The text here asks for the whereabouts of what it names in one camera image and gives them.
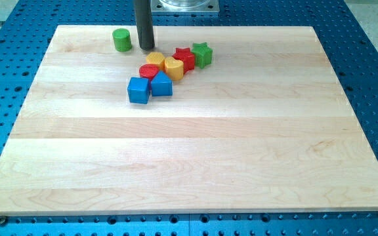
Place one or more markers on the red cylinder block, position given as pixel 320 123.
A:
pixel 148 71

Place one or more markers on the light wooden board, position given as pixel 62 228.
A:
pixel 267 127

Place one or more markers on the blue triangular prism block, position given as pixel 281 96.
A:
pixel 161 85

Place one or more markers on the blue cube block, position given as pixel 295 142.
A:
pixel 138 90

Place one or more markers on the yellow hexagon block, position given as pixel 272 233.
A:
pixel 157 59

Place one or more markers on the brass bolt front left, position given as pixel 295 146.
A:
pixel 3 220

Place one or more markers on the green star block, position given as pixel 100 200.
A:
pixel 203 54

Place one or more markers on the red star block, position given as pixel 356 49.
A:
pixel 187 57

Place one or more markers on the yellow heart block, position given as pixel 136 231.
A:
pixel 174 68

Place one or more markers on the green cylinder block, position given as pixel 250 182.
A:
pixel 122 39

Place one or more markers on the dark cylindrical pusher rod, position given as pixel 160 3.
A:
pixel 144 26

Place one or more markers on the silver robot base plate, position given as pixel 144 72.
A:
pixel 184 6

